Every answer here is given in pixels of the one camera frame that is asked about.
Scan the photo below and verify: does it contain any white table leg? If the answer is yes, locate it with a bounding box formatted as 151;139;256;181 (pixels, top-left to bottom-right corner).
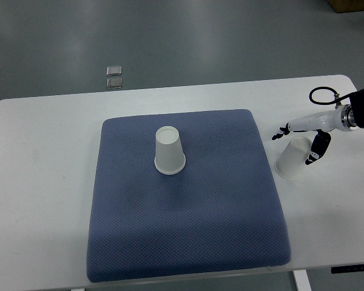
292;270;312;291

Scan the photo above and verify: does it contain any black looped cable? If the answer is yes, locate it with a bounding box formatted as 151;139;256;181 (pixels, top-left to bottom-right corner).
309;87;352;107

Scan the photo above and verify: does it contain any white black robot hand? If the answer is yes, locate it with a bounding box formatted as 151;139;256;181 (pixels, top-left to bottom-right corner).
272;105;357;165

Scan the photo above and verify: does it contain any brown cardboard box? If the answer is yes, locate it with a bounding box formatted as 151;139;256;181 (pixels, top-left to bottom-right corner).
328;0;364;13

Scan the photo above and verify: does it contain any black table control panel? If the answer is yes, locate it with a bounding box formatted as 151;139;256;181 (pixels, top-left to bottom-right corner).
331;264;364;274

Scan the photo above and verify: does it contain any metal floor plate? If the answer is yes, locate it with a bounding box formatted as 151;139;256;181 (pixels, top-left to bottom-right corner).
107;77;123;90
106;65;122;76

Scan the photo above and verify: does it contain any white paper cup on cushion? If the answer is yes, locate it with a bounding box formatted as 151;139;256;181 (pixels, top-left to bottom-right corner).
154;125;186;175

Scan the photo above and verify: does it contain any white paper cup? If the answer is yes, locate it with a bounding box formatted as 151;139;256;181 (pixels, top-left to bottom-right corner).
274;136;311;179
154;125;186;175

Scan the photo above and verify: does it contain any lower metal floor plate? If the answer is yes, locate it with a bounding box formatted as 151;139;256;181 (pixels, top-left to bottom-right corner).
107;77;123;90

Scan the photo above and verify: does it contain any upper metal floor plate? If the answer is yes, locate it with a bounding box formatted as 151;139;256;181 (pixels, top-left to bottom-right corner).
106;65;122;76

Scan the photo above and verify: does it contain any blue textured cushion mat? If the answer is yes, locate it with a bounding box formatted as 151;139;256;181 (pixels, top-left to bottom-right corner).
87;109;291;283

